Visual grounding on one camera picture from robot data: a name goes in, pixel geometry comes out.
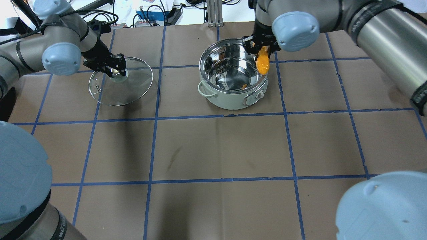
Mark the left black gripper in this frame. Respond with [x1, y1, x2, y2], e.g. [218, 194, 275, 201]
[83, 51, 126, 78]

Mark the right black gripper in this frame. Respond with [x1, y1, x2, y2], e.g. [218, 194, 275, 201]
[242, 26, 281, 55]

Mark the yellow corn cob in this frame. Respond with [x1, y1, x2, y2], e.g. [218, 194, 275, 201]
[255, 46, 270, 75]

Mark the glass pot lid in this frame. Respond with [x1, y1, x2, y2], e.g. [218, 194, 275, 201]
[88, 57, 153, 106]

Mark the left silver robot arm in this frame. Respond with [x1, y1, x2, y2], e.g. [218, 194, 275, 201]
[0, 0, 127, 240]

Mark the pale green electric pot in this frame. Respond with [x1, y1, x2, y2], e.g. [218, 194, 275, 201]
[197, 38, 268, 110]

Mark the blue white box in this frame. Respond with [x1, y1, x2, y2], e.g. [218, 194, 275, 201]
[135, 5, 183, 26]

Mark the aluminium frame post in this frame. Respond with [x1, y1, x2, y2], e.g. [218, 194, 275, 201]
[206, 0, 223, 28]

